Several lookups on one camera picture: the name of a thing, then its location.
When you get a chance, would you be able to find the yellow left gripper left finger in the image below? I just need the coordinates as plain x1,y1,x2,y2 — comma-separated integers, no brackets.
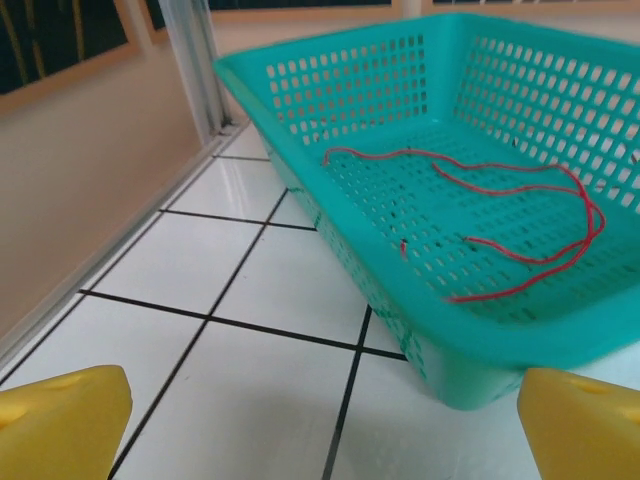
0,364,134,480

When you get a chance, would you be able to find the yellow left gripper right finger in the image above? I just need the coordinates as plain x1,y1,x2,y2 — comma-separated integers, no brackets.
517,367,640,480

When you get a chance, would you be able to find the red cable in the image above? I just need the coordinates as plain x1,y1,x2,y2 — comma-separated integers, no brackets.
322,145,607,264
432,162,601,305

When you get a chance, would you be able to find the teal slotted plastic basket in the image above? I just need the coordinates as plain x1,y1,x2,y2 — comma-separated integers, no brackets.
213,12,640,412

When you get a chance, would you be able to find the aluminium corner post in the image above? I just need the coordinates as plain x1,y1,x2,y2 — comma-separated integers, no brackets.
164,0,239,139

